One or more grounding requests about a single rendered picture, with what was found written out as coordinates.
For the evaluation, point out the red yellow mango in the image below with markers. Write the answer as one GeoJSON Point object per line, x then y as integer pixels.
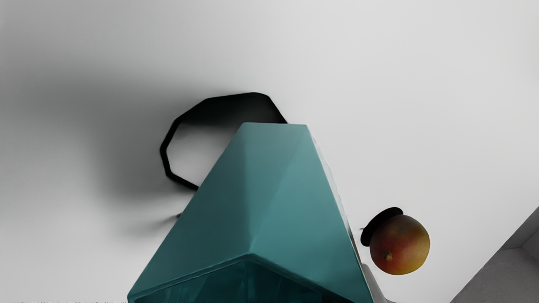
{"type": "Point", "coordinates": [400, 246]}

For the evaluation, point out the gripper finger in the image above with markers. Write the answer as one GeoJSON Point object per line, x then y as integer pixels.
{"type": "Point", "coordinates": [377, 290]}

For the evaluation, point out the teal faceted mug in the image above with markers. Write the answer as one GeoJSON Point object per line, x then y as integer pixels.
{"type": "Point", "coordinates": [269, 210]}

